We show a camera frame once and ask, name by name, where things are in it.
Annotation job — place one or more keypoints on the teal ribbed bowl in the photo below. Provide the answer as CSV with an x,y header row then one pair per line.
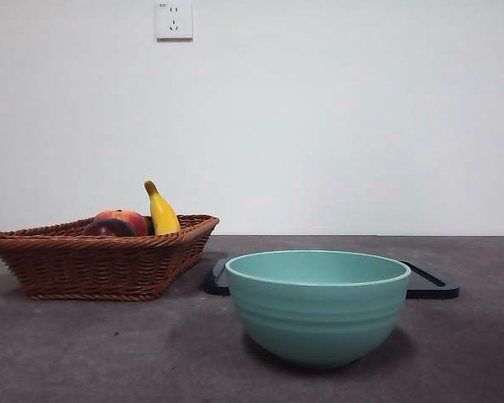
x,y
319,319

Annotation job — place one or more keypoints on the dark purple plum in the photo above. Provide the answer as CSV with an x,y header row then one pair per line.
x,y
109,228

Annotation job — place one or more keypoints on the yellow banana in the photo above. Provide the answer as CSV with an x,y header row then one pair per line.
x,y
164,214

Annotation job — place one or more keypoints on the dark green fruit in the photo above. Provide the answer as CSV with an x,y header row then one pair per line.
x,y
150,226

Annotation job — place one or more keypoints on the red orange peach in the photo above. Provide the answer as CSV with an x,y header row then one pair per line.
x,y
132,219

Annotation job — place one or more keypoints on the brown wicker basket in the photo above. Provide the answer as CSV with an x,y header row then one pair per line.
x,y
88,268

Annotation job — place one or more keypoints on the black rectangular tray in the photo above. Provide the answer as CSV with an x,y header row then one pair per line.
x,y
437,289

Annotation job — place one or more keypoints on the white wall socket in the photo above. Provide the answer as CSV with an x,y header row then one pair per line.
x,y
174,25

